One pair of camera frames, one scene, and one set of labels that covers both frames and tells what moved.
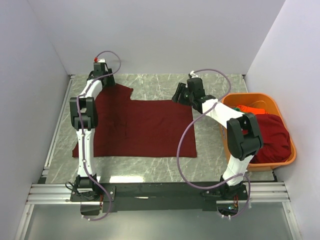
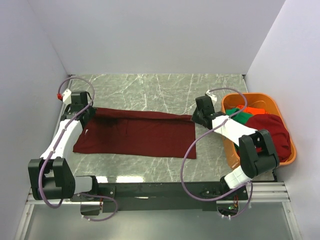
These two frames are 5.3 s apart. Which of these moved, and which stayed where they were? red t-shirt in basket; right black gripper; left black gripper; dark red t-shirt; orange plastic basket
Moved: dark red t-shirt; left black gripper; right black gripper
Stayed: orange plastic basket; red t-shirt in basket
